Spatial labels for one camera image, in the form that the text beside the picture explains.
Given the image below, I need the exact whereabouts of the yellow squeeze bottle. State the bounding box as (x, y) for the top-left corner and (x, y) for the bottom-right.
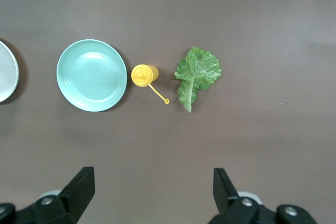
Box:
(130, 63), (171, 105)

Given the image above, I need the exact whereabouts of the beige plate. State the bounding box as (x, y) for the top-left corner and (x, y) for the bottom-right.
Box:
(0, 40), (20, 103)

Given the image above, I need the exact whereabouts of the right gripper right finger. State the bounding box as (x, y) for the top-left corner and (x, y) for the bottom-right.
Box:
(209, 167), (279, 224)

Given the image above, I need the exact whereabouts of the brown table cloth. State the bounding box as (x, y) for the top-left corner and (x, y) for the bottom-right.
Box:
(0, 0), (336, 224)

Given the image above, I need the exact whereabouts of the green lettuce leaf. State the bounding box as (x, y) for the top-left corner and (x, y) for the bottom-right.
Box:
(174, 46), (223, 113)

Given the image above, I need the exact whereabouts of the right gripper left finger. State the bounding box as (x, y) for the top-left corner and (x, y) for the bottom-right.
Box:
(15, 166), (96, 224)

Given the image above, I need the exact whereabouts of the mint green plate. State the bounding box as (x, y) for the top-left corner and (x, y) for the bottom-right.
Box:
(56, 39), (129, 112)

